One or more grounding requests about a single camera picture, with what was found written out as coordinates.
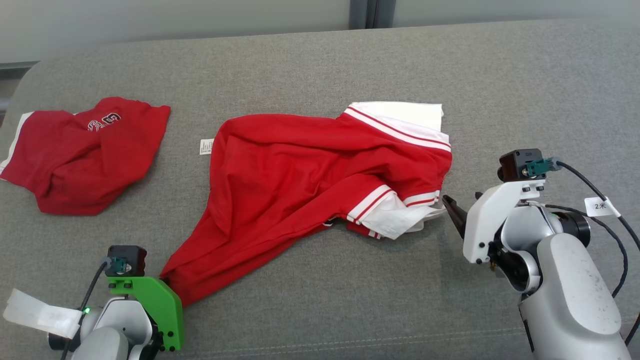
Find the red jersey shirt white sleeves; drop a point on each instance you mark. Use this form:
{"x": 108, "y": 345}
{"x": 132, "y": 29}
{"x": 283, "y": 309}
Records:
{"x": 280, "y": 190}

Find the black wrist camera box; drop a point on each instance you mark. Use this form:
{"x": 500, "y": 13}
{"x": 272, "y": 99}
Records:
{"x": 132, "y": 257}
{"x": 515, "y": 165}

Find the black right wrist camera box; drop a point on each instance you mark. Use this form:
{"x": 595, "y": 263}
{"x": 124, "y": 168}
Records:
{"x": 515, "y": 165}

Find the red garment with white hem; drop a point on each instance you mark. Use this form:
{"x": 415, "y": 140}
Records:
{"x": 75, "y": 165}

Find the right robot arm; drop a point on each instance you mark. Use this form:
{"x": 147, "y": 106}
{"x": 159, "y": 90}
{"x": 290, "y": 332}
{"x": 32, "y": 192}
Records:
{"x": 575, "y": 300}

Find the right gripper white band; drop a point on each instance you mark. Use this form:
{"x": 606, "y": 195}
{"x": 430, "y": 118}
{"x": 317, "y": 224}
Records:
{"x": 487, "y": 225}

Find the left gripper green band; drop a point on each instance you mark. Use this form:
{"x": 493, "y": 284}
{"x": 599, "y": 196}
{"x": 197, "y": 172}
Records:
{"x": 160, "y": 305}

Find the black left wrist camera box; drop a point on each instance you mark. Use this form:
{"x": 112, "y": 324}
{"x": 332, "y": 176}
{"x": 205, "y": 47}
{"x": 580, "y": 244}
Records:
{"x": 132, "y": 257}

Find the grey double partition post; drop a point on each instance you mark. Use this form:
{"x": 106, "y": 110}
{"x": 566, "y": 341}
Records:
{"x": 372, "y": 12}

